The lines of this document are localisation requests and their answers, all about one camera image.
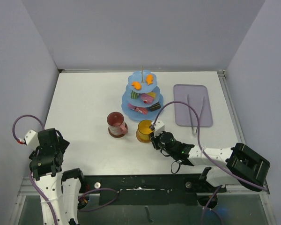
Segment purple serving tray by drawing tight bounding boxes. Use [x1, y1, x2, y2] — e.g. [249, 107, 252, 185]
[173, 84, 213, 128]

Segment aluminium rail frame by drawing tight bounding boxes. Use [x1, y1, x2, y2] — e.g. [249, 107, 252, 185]
[18, 70, 270, 205]

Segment pink patterned mug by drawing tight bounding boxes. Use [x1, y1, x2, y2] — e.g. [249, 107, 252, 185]
[107, 112, 128, 135]

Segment chocolate layered cake slice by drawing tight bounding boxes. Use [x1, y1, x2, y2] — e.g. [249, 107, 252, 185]
[149, 102, 161, 112]

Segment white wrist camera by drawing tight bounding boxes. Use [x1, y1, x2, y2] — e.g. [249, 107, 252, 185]
[17, 130, 39, 149]
[149, 119, 165, 137]

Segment purple cable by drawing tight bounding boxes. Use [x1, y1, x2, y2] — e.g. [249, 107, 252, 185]
[12, 114, 120, 225]
[151, 101, 269, 225]

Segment pink strawberry cake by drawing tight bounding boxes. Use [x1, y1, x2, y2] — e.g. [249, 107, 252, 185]
[140, 93, 154, 104]

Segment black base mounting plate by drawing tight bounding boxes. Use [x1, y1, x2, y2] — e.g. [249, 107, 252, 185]
[78, 174, 216, 206]

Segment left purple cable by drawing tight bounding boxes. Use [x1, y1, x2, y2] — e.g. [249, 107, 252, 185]
[12, 114, 120, 225]

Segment blue three-tier cake stand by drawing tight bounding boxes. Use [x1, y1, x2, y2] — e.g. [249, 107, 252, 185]
[121, 69, 163, 121]

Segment red pink macaron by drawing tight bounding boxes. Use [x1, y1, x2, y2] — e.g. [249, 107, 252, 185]
[135, 107, 148, 115]

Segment orange cookie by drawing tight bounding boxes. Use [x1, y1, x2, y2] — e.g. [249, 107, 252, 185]
[131, 81, 142, 90]
[146, 74, 154, 85]

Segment yellow pink cake slice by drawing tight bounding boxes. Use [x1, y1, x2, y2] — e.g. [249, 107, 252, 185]
[147, 92, 156, 99]

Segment brown wooden coaster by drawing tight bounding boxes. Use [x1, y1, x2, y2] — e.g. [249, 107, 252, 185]
[108, 129, 125, 138]

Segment yellow enamel mug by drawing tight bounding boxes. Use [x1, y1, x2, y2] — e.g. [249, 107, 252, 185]
[137, 120, 153, 139]

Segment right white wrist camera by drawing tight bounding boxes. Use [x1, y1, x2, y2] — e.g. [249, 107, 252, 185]
[149, 119, 165, 137]

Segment metal tongs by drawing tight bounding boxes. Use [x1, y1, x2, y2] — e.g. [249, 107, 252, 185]
[186, 94, 206, 136]

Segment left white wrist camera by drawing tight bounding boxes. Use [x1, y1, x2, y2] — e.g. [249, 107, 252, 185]
[17, 130, 39, 149]

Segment woven rattan coaster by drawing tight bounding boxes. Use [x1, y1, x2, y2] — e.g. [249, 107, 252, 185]
[136, 130, 151, 143]

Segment green striped macaron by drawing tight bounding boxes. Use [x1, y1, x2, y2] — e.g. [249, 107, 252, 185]
[130, 91, 139, 99]

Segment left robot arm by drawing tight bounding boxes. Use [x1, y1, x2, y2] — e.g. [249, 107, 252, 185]
[25, 128, 86, 225]

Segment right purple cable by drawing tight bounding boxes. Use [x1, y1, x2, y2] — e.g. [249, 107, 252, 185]
[151, 101, 269, 225]

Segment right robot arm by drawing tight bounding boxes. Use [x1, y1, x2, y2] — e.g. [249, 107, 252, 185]
[149, 131, 270, 192]

